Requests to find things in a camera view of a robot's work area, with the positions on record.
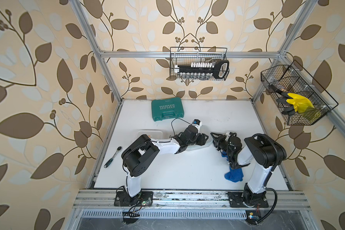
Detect yellow rubber glove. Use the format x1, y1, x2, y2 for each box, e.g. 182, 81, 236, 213
286, 93, 315, 113

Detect black wire basket right wall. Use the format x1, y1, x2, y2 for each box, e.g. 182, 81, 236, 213
261, 60, 339, 126

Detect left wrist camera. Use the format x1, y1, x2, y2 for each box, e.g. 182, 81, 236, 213
192, 119, 202, 132

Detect blue cleaning cloth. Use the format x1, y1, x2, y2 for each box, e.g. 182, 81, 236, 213
221, 151, 243, 183

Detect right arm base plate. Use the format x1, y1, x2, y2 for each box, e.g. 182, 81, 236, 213
227, 190, 269, 208

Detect black handled pliers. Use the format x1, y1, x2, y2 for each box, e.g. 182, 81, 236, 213
270, 84, 296, 116

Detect clear lunch box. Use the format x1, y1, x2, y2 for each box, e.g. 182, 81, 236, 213
186, 133, 213, 151
135, 129, 163, 143

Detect black socket set holder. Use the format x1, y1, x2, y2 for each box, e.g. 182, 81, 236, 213
172, 60, 230, 81

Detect green plastic tool case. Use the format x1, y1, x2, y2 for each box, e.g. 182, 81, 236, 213
151, 97, 185, 121

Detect aluminium front rail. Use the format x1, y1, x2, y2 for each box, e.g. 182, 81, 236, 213
73, 189, 311, 211

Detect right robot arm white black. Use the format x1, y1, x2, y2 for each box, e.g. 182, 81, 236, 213
211, 132, 287, 204

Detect black wire basket back wall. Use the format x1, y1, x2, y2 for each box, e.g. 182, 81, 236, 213
169, 47, 230, 81

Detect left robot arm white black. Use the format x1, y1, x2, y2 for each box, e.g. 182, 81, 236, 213
121, 125, 209, 198

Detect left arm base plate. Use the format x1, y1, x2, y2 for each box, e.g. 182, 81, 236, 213
114, 190, 153, 207

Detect black wire basket wall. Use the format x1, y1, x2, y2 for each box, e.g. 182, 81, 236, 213
261, 60, 339, 126
169, 47, 230, 81

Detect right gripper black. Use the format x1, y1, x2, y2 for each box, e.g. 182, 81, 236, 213
211, 132, 233, 158

